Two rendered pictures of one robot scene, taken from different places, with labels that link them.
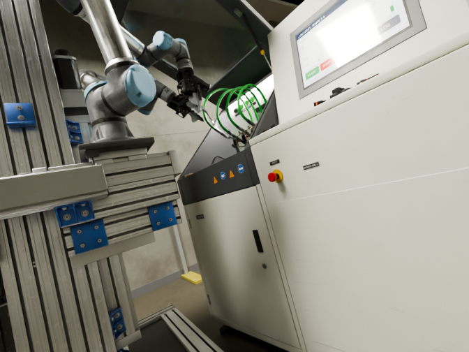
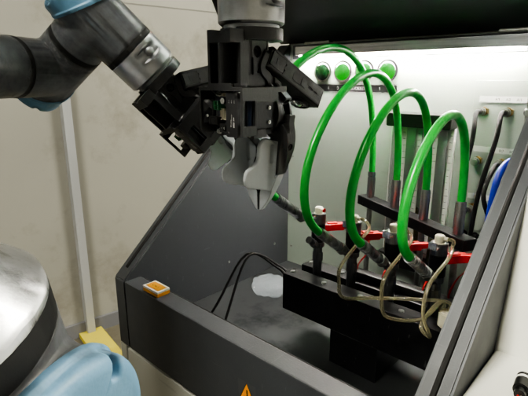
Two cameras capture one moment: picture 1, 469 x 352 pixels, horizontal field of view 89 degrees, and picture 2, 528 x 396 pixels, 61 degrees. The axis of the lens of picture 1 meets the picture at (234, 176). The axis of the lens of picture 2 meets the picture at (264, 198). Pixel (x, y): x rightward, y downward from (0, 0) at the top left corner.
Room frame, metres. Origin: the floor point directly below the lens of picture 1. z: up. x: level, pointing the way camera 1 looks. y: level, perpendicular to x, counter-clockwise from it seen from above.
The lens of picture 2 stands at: (0.60, 0.14, 1.36)
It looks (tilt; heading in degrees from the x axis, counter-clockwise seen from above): 15 degrees down; 354
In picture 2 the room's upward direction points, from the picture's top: straight up
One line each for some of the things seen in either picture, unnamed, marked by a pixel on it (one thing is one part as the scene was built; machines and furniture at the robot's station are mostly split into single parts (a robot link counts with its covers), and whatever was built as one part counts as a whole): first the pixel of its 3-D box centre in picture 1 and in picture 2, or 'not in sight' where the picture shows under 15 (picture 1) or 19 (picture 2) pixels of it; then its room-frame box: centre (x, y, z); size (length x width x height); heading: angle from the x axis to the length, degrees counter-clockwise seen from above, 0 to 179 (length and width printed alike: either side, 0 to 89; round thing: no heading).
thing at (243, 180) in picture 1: (212, 181); (233, 372); (1.27, 0.12, 0.87); 0.62 x 0.04 x 0.16; 41
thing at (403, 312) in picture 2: not in sight; (366, 325); (1.34, -0.14, 0.91); 0.34 x 0.10 x 0.15; 41
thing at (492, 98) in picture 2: not in sight; (497, 161); (1.42, -0.42, 1.20); 0.13 x 0.03 x 0.31; 41
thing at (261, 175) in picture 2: (195, 101); (259, 177); (1.12, 0.09, 1.25); 0.06 x 0.03 x 0.09; 131
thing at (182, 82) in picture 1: (187, 82); (247, 85); (1.13, 0.10, 1.36); 0.09 x 0.08 x 0.12; 131
